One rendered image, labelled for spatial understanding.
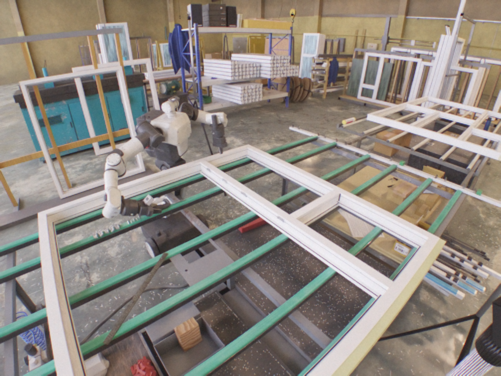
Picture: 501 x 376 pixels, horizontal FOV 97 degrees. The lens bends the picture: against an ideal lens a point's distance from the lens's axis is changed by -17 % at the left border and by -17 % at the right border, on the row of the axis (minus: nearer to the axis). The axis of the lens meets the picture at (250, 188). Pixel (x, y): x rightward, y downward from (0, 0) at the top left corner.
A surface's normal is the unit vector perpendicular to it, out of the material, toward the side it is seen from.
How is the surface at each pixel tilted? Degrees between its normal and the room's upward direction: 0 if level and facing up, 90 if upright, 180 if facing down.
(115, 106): 90
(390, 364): 0
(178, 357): 0
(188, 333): 90
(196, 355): 0
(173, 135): 91
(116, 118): 90
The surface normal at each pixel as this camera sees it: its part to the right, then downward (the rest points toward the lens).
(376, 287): -0.78, 0.32
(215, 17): 0.54, 0.43
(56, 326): 0.00, -0.86
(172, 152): 0.48, 0.63
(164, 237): 0.48, -0.34
